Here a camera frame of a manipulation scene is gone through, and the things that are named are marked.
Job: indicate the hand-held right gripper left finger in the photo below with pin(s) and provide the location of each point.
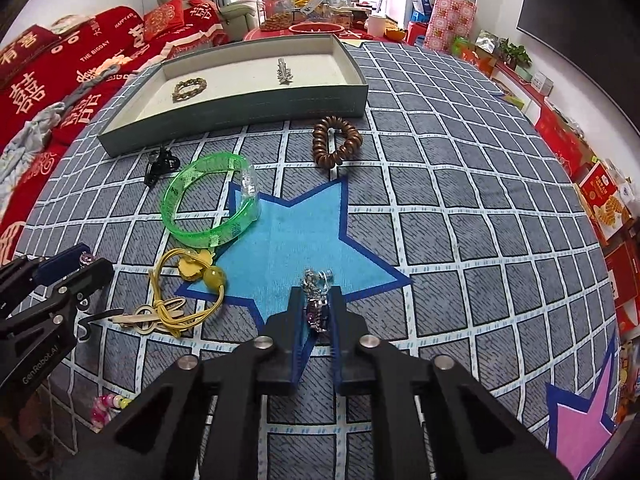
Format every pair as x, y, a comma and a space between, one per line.
299, 345

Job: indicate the beige armchair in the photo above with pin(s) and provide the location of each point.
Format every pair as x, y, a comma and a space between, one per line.
237, 15

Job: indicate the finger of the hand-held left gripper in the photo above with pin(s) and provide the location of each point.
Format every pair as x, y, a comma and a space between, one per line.
90, 275
60, 262

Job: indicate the black claw hair clip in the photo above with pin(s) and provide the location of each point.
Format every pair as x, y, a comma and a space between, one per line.
157, 165

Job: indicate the grey braided cloth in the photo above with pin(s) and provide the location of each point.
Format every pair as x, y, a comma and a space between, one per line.
30, 135

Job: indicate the silver metal hair clip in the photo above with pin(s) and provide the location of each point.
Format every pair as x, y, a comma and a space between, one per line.
283, 72

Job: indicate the potted green plant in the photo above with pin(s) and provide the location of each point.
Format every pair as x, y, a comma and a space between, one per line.
512, 52

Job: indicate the red patterned gift box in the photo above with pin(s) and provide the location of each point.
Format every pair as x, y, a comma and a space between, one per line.
452, 20

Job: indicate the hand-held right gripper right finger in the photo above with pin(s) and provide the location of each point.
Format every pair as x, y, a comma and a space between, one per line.
339, 350

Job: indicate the blue white box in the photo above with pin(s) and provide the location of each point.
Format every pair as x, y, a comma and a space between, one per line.
422, 5

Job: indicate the row of red gift boxes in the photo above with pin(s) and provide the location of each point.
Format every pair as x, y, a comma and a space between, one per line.
560, 140

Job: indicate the red plastic stool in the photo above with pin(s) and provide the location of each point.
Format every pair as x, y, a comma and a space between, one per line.
415, 32

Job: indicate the green translucent bangle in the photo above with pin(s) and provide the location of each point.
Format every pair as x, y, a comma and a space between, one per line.
200, 237

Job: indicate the clear plastic jar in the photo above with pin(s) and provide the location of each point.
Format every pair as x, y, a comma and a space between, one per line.
275, 7

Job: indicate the pile of snack packets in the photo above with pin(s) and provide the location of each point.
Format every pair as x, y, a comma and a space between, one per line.
330, 2

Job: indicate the grey-green shallow tray box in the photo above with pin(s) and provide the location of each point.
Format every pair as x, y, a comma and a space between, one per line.
240, 80

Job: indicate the red round table mat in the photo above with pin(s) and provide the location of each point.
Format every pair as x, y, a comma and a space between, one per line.
265, 34

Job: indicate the small purple ornament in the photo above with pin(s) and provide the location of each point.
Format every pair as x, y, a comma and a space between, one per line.
87, 259

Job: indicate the black television screen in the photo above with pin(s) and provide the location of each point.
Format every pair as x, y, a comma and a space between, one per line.
590, 20

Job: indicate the red patterned cushion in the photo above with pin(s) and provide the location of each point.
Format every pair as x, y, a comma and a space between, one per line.
167, 15

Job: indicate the grey checked star mat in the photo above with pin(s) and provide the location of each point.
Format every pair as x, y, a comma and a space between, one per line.
450, 185

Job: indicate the beige hair clip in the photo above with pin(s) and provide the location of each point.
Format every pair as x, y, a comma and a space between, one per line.
140, 321

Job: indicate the white cup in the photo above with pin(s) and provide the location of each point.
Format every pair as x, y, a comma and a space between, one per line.
376, 24

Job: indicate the orange bowl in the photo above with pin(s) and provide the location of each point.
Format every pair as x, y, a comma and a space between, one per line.
395, 34

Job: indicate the red plastic bowl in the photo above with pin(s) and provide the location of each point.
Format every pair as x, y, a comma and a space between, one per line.
317, 27

